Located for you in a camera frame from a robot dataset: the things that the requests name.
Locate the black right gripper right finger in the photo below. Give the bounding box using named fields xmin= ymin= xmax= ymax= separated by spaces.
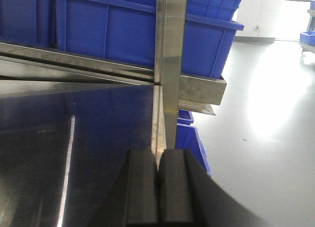
xmin=159 ymin=149 xmax=267 ymax=227

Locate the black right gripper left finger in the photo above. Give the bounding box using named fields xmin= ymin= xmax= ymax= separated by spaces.
xmin=98 ymin=150 xmax=158 ymax=227

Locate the blue bin lower level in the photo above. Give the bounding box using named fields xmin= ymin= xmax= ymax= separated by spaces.
xmin=175 ymin=109 xmax=212 ymax=176

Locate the stainless steel shelf rack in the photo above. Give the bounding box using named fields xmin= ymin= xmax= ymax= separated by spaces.
xmin=0 ymin=0 xmax=226 ymax=227

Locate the large blue bin on shelf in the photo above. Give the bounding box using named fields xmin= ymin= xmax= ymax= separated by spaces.
xmin=56 ymin=0 xmax=244 ymax=78

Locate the blue bin upper stacked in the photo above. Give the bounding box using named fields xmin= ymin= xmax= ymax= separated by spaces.
xmin=184 ymin=0 xmax=242 ymax=21

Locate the distant blue bin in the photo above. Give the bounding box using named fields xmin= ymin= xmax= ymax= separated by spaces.
xmin=299 ymin=31 xmax=315 ymax=46

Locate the distant metal rack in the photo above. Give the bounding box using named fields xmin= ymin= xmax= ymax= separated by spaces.
xmin=285 ymin=0 xmax=315 ymax=56

